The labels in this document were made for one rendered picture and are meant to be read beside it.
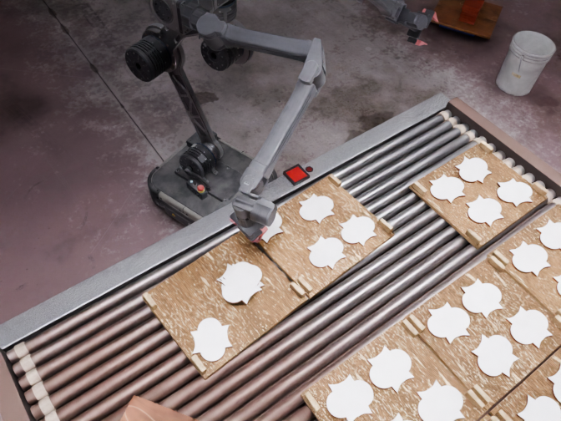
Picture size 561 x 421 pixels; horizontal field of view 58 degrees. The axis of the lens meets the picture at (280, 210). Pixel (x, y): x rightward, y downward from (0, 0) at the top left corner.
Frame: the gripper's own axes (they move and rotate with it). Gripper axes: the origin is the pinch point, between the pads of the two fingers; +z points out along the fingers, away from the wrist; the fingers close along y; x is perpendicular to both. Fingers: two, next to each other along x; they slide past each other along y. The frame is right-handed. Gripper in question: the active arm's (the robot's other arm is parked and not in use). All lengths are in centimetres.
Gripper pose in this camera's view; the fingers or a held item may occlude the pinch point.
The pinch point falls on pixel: (251, 233)
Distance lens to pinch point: 166.7
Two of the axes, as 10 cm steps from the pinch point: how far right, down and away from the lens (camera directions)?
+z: 1.0, 5.0, 8.6
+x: 7.5, -6.1, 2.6
